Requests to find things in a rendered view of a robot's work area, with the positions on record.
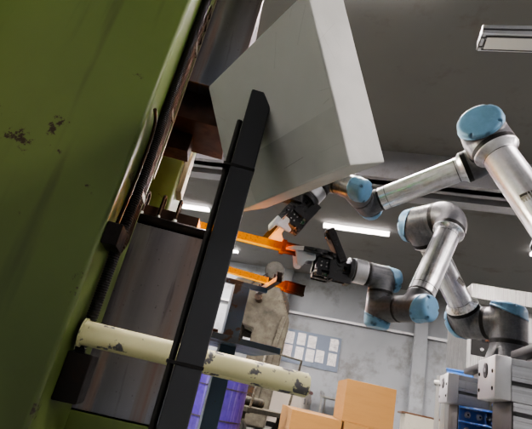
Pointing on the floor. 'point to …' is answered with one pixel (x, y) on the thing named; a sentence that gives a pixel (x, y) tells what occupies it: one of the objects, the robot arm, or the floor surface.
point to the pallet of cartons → (347, 409)
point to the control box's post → (214, 270)
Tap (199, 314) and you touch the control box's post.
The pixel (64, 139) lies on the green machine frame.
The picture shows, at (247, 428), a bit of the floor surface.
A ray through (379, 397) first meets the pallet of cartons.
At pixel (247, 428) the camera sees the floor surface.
